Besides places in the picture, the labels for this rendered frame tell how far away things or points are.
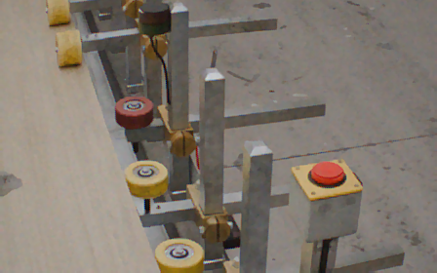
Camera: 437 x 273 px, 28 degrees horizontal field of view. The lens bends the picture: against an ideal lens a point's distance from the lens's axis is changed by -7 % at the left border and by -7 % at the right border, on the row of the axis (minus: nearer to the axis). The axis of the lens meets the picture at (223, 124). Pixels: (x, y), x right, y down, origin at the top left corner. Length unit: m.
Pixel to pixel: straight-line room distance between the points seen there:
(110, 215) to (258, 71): 2.54
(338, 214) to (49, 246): 0.59
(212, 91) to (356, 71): 2.59
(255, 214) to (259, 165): 0.09
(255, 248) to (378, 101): 2.50
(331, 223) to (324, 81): 2.94
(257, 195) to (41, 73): 0.83
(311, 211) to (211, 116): 0.55
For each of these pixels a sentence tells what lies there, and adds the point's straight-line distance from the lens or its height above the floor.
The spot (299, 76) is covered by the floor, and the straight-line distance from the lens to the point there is 4.05.
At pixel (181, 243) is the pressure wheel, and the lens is 1.51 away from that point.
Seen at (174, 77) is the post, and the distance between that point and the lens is 1.83.
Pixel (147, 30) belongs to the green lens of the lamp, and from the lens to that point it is 1.77.
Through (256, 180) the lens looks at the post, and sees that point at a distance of 1.38.
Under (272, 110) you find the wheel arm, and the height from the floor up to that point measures 0.86.
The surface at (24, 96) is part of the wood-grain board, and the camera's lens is 1.99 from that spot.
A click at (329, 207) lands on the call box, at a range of 1.09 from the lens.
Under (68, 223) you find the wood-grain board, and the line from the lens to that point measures 1.57.
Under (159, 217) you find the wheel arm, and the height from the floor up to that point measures 0.81.
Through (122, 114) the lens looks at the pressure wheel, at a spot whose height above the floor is 0.90.
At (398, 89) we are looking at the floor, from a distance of 4.03.
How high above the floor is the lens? 1.82
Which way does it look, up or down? 30 degrees down
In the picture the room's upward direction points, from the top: 1 degrees clockwise
